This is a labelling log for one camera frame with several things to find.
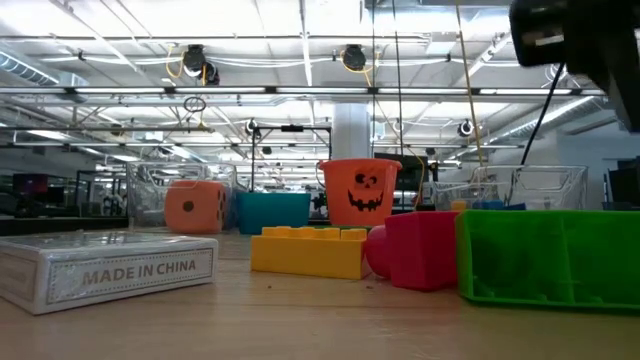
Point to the blue heart-shaped block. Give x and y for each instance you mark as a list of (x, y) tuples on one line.
[(487, 204)]

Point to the card deck brown print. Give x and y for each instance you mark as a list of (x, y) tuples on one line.
[(100, 272)]

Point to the teal plastic bin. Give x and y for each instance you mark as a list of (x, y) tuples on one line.
[(272, 212)]

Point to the yellow eight-stud brick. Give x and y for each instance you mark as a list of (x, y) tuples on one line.
[(310, 255)]

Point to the orange pumpkin bucket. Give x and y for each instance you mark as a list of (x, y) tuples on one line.
[(360, 190)]

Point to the dark monitor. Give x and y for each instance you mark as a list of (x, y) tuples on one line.
[(30, 182), (625, 185)]

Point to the black gantry stand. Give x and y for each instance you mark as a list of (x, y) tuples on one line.
[(292, 128)]

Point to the white building column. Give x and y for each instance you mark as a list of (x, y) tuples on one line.
[(350, 130)]

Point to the black monitor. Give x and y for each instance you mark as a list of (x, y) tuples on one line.
[(415, 172)]

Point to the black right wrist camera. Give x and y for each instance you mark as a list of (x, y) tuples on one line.
[(537, 30)]

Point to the clear plastic bin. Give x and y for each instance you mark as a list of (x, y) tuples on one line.
[(550, 187), (147, 195)]

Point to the red toy block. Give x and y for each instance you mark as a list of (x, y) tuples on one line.
[(425, 250)]

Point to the orange foam die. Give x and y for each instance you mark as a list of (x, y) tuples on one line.
[(195, 207)]

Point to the green plastic bin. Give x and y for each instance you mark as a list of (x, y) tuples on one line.
[(550, 255)]

